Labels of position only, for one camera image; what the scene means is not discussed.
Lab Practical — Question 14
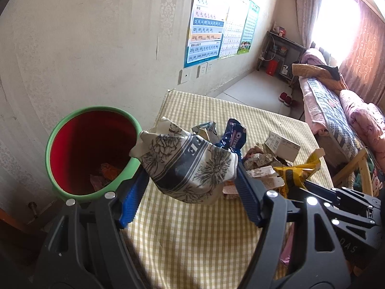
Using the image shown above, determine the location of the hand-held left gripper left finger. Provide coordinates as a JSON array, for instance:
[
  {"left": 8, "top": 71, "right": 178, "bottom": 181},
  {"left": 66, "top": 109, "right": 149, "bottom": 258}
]
[{"left": 35, "top": 170, "right": 150, "bottom": 289}]

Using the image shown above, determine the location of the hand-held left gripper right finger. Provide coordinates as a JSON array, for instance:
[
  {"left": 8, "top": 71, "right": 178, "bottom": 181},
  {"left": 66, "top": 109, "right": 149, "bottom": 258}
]
[{"left": 236, "top": 161, "right": 352, "bottom": 289}]

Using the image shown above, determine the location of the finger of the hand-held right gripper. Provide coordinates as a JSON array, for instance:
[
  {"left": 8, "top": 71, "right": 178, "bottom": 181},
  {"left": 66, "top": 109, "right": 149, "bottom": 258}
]
[
  {"left": 319, "top": 201, "right": 380, "bottom": 237},
  {"left": 285, "top": 169, "right": 372, "bottom": 214}
]

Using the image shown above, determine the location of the yellow snack wrapper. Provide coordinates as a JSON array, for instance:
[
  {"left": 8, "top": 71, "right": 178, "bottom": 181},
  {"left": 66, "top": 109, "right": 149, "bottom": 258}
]
[{"left": 272, "top": 148, "right": 326, "bottom": 201}]

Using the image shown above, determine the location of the brown paper wrapper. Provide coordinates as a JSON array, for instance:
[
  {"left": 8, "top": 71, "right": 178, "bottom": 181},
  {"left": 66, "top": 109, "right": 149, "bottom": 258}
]
[{"left": 223, "top": 165, "right": 286, "bottom": 201}]

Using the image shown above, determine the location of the white floral printed bag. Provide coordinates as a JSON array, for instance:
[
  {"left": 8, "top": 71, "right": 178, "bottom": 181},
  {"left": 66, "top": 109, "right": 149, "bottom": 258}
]
[{"left": 129, "top": 116, "right": 239, "bottom": 204}]

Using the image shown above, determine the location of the green red trash bin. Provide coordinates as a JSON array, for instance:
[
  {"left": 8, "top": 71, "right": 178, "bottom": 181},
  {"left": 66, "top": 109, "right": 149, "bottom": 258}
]
[{"left": 45, "top": 106, "right": 143, "bottom": 203}]

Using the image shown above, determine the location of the pale snack wrapper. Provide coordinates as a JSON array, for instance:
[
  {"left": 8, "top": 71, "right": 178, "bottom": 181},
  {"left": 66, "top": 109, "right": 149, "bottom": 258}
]
[{"left": 90, "top": 173, "right": 113, "bottom": 191}]

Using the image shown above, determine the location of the small white carton box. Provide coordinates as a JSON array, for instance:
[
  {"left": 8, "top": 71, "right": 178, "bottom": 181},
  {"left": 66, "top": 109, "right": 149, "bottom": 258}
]
[{"left": 264, "top": 130, "right": 301, "bottom": 161}]

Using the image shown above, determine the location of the orange snack wrapper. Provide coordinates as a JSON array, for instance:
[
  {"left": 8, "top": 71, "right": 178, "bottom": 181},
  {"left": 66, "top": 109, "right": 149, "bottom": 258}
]
[{"left": 99, "top": 163, "right": 124, "bottom": 181}]

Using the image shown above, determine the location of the wooden chair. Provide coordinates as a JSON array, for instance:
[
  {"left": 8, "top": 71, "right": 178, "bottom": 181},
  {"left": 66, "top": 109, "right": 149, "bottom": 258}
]
[{"left": 332, "top": 147, "right": 375, "bottom": 197}]

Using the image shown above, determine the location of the blue cookie wrapper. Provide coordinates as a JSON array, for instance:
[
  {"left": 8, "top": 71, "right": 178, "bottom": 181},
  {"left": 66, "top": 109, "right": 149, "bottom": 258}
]
[{"left": 215, "top": 118, "right": 248, "bottom": 157}]

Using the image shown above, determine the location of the yellow checked tablecloth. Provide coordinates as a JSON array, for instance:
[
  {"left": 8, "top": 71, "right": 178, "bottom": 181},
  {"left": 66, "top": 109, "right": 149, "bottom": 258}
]
[{"left": 122, "top": 89, "right": 334, "bottom": 280}]

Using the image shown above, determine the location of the bed with pink sheet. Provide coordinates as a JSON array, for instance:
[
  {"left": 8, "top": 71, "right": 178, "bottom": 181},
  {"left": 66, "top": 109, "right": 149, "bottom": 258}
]
[{"left": 298, "top": 48, "right": 385, "bottom": 169}]

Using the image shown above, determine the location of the white blue snack wrapper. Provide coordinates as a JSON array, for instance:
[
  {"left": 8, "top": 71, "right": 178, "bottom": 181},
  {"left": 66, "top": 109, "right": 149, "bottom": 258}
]
[{"left": 191, "top": 121, "right": 218, "bottom": 142}]

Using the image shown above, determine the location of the blue patchwork blanket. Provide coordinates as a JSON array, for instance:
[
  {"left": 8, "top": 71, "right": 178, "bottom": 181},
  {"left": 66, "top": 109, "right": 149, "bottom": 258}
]
[{"left": 305, "top": 77, "right": 366, "bottom": 157}]

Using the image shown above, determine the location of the pink floral quilt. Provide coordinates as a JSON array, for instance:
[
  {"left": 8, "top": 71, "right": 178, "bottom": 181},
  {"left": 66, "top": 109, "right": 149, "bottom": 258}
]
[{"left": 339, "top": 90, "right": 385, "bottom": 157}]

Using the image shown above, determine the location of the tan quilt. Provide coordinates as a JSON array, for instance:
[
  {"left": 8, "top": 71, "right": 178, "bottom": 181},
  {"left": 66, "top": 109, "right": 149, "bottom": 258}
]
[{"left": 292, "top": 63, "right": 346, "bottom": 90}]

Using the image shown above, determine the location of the black cloth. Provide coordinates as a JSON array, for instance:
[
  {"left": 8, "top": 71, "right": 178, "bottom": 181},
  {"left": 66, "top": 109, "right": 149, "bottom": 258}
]
[{"left": 314, "top": 64, "right": 343, "bottom": 80}]

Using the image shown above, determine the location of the pink pillow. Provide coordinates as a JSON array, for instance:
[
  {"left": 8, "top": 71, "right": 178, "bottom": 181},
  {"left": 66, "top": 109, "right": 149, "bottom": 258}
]
[{"left": 302, "top": 48, "right": 330, "bottom": 67}]

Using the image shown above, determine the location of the dark metal shelf table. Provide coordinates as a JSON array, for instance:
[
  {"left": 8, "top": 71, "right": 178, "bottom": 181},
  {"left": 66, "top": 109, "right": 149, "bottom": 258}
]
[{"left": 257, "top": 30, "right": 307, "bottom": 82}]

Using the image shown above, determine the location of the orange patterned curtain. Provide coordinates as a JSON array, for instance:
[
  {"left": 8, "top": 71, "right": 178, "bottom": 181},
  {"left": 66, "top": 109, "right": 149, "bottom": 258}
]
[{"left": 339, "top": 0, "right": 385, "bottom": 104}]

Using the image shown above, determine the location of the white table chart poster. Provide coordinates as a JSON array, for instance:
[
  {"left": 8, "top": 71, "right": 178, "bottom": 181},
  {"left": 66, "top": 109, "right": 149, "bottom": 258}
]
[{"left": 218, "top": 0, "right": 271, "bottom": 60}]

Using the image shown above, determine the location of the green chart poster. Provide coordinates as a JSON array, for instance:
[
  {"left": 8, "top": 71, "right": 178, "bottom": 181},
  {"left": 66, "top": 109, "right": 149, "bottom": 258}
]
[{"left": 236, "top": 0, "right": 261, "bottom": 55}]

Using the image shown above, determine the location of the blue letter chart poster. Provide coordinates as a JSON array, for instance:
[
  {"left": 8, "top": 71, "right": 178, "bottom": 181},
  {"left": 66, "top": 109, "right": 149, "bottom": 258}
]
[{"left": 183, "top": 0, "right": 226, "bottom": 68}]

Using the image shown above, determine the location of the bright window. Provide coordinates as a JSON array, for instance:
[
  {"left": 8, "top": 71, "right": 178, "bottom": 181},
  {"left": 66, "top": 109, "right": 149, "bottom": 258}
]
[{"left": 311, "top": 0, "right": 361, "bottom": 67}]

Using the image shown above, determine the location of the white lace curtain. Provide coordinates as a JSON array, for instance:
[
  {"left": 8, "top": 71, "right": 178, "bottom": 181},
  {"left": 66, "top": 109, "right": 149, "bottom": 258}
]
[{"left": 293, "top": 0, "right": 333, "bottom": 50}]

